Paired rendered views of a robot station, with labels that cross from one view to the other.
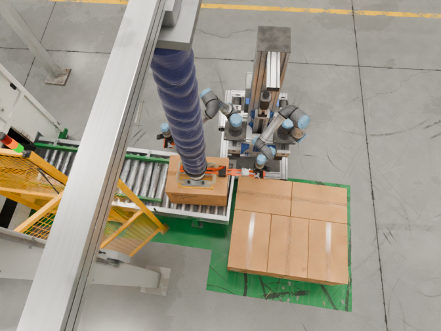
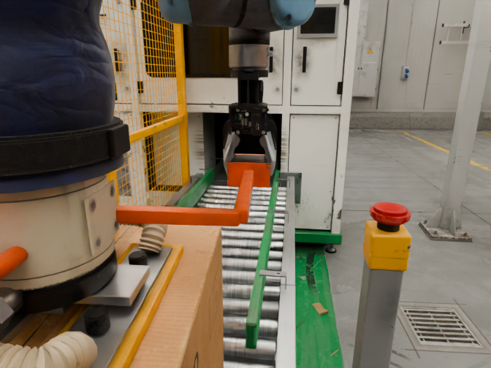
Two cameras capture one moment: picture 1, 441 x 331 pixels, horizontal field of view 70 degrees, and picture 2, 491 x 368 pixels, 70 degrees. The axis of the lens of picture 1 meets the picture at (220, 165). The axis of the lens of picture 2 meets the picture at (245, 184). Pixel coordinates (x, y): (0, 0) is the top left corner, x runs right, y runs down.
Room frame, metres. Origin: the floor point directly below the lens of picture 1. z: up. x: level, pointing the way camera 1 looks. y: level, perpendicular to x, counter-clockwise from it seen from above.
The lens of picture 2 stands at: (1.34, -0.21, 1.27)
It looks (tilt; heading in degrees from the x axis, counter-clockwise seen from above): 17 degrees down; 87
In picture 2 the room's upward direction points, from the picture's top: straight up
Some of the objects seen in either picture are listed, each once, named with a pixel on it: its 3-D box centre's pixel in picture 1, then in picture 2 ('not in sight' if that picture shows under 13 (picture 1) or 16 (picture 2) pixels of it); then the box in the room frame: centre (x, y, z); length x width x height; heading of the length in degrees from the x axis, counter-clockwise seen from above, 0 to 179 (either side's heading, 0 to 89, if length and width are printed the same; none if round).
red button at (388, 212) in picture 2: not in sight; (389, 217); (1.63, 0.37, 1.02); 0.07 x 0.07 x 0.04
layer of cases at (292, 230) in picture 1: (286, 229); not in sight; (0.62, -0.70, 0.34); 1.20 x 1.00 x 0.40; 80
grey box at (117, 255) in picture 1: (110, 255); not in sight; (0.27, 0.79, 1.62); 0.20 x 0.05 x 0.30; 80
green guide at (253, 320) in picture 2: (102, 150); (278, 220); (1.57, 1.35, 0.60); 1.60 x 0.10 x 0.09; 80
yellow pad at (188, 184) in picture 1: (195, 182); not in sight; (1.00, 0.24, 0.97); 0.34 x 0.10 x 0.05; 84
